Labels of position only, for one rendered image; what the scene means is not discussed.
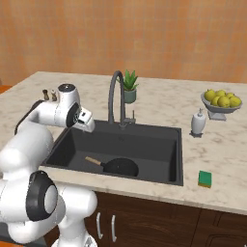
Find green and yellow sponge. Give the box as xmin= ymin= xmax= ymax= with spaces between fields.
xmin=197 ymin=170 xmax=213 ymax=189

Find black pan with wooden handle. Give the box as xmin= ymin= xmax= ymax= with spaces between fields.
xmin=84 ymin=155 xmax=140 ymax=178

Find silver cupboard handle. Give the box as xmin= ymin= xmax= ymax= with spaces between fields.
xmin=110 ymin=214 xmax=118 ymax=243
xmin=96 ymin=211 xmax=104 ymax=241

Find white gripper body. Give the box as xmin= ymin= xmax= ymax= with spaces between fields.
xmin=74 ymin=117 xmax=96 ymax=134

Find grey fruit bowl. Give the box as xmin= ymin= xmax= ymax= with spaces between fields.
xmin=200 ymin=93 xmax=244 ymax=123

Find dark grey arched tap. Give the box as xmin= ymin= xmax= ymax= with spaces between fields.
xmin=107 ymin=69 xmax=138 ymax=130

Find dark grey sink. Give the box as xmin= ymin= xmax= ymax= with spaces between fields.
xmin=41 ymin=119 xmax=184 ymax=187

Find green plant in pot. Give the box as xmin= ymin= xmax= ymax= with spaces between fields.
xmin=121 ymin=69 xmax=140 ymax=105

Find dark brown cupboard door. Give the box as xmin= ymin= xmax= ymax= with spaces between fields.
xmin=43 ymin=191 xmax=108 ymax=247
xmin=190 ymin=207 xmax=247 ymax=247
xmin=104 ymin=193 xmax=203 ymax=247

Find white soap dispenser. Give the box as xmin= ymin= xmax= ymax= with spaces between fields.
xmin=189 ymin=107 xmax=207 ymax=139

